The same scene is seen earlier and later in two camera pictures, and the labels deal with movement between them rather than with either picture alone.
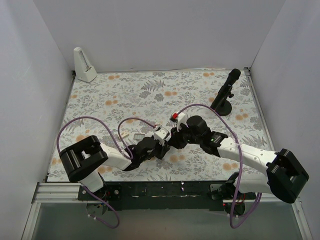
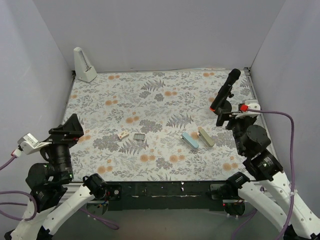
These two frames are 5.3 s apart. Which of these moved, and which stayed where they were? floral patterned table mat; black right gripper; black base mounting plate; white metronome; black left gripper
Moved: black right gripper; black left gripper
Stayed: floral patterned table mat; black base mounting plate; white metronome
